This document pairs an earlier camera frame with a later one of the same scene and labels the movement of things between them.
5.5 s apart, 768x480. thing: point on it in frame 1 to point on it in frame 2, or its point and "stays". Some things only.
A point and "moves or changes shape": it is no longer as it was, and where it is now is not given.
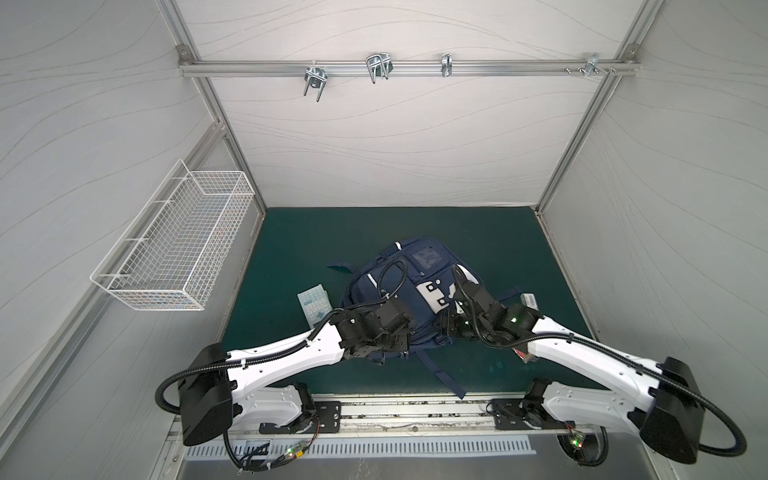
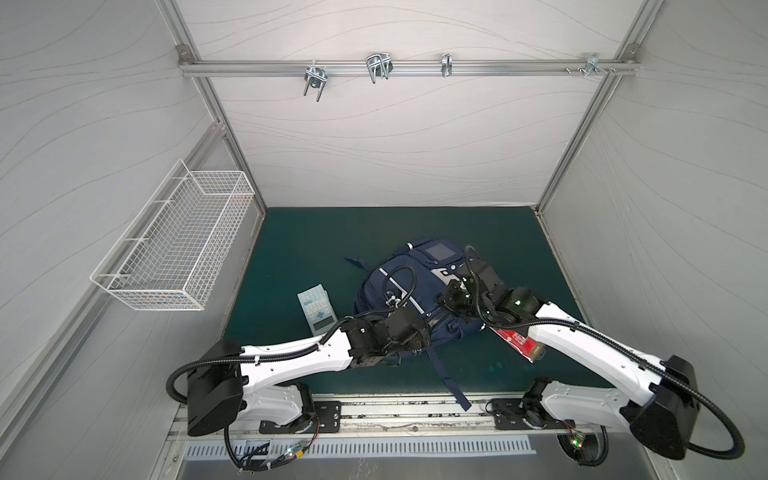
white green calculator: x=316 y=304 stays
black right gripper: x=455 y=322 to x=455 y=294
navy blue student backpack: x=417 y=272 moves or changes shape
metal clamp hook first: x=316 y=76 stays
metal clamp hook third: x=446 y=67 stays
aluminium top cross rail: x=411 y=67 stays
